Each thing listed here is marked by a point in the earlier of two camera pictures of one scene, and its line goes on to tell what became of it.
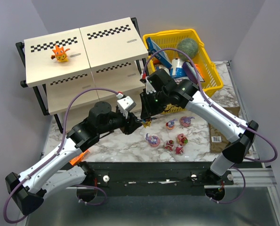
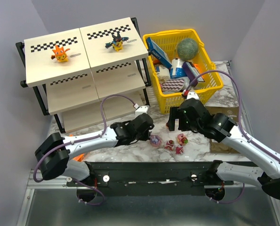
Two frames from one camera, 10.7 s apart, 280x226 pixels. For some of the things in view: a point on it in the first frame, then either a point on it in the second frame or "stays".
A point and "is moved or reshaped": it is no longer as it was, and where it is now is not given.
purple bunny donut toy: (154, 140) stays
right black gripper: (145, 106) → (181, 120)
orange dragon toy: (60, 54) stays
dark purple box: (189, 71) stays
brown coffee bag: (217, 140) stays
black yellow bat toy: (147, 123) is moved or reshaped
